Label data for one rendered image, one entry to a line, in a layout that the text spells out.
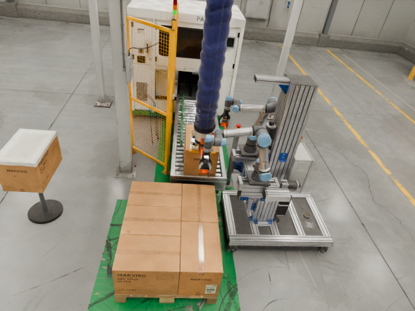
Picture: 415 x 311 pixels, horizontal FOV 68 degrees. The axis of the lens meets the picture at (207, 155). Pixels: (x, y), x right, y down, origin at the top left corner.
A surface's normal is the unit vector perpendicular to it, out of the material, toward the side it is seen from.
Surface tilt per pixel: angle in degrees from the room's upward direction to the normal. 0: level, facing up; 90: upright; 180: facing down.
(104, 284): 0
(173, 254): 0
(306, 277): 0
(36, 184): 90
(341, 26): 90
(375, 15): 90
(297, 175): 90
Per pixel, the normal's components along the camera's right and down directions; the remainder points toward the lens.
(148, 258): 0.11, -0.80
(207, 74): -0.38, 0.33
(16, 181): 0.04, 0.59
